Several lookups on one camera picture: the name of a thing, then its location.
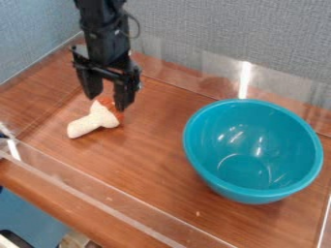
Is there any clear acrylic barrier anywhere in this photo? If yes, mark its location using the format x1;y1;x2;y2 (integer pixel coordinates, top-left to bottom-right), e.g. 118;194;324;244
0;123;236;248
132;42;331;138

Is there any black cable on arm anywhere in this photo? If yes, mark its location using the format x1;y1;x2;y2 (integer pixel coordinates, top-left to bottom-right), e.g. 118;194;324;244
121;9;142;41

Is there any clear acrylic back barrier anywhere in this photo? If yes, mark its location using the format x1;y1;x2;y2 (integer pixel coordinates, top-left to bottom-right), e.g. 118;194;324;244
132;42;331;138

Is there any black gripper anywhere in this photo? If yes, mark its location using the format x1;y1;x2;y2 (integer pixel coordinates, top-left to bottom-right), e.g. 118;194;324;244
70;0;141;111

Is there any blue plastic bowl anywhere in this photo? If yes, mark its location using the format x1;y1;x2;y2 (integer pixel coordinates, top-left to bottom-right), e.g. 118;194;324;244
182;99;323;204

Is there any clear acrylic front barrier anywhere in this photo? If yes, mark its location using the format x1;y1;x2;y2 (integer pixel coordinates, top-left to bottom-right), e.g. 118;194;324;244
0;123;236;248

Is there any white mushroom with red cap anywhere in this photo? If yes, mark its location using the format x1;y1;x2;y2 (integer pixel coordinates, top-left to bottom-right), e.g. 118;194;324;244
66;97;124;139

